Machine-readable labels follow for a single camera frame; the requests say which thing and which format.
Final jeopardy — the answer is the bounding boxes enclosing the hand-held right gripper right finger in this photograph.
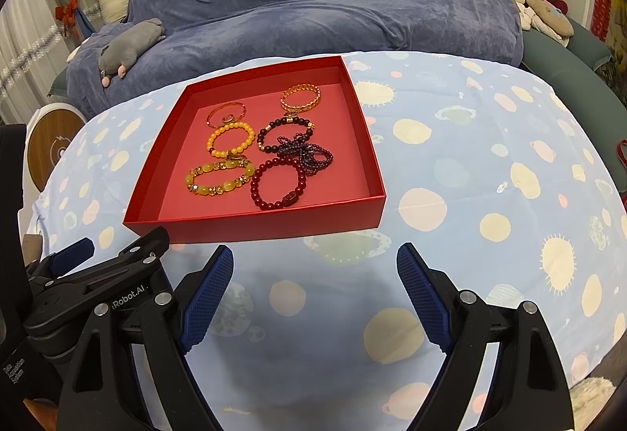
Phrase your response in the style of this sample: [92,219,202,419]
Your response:
[396,242,575,431]

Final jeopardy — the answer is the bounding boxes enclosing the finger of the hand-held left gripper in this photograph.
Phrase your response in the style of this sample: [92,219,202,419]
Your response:
[46,226,170,298]
[29,237,95,282]

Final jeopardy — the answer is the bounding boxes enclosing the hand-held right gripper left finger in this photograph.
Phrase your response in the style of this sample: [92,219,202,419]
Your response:
[58,245,235,431]

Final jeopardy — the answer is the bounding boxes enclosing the yellow-green oval bead bracelet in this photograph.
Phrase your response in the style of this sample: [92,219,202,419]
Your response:
[185,157,258,197]

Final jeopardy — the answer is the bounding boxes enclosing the dark red bead bracelet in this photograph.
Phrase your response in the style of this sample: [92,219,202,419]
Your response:
[250,157,308,211]

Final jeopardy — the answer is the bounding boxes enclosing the yellow bead bracelet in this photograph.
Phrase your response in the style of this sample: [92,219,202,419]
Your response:
[206,121,256,158]

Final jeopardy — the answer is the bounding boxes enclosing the red jewelry box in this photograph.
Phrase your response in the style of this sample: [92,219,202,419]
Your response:
[122,57,386,244]

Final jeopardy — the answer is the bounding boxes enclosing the dark brown bead bracelet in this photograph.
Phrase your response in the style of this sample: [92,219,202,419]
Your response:
[257,114,314,155]

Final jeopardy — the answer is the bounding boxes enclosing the purple small-bead bracelet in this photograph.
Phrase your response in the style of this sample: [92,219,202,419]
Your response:
[277,136,335,178]

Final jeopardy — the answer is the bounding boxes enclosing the thin rose gold bangle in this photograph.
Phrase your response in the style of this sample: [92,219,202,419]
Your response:
[206,102,246,127]

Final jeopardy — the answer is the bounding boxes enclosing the light blue printed bed sheet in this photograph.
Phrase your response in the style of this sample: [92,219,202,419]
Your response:
[20,50,627,431]

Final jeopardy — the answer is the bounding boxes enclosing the white fluffy rug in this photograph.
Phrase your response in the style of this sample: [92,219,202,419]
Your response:
[571,375,618,431]

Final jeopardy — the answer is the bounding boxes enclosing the grey mouse plush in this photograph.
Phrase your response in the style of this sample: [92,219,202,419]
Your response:
[98,18,166,86]

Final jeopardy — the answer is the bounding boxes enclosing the white sheer curtain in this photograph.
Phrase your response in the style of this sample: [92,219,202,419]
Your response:
[0,0,74,128]

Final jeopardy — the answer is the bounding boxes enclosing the red ribbon bow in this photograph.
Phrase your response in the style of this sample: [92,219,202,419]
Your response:
[55,0,82,37]

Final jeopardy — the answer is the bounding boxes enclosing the red bag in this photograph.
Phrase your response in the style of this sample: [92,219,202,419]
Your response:
[614,139,627,197]

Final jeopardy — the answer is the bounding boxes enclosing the artificial flowers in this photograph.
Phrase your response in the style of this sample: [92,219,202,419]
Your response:
[595,29,627,94]

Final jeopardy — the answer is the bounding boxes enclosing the beige plush toy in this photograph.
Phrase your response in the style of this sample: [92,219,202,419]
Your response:
[497,0,575,49]

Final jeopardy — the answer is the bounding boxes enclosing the gold chain-link bangle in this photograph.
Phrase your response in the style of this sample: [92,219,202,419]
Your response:
[280,84,321,113]

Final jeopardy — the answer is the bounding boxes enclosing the green bed frame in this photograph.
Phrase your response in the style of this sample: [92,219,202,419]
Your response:
[455,0,627,197]

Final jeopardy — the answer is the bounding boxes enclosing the red wall banner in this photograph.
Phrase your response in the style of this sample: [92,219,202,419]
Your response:
[590,0,615,40]

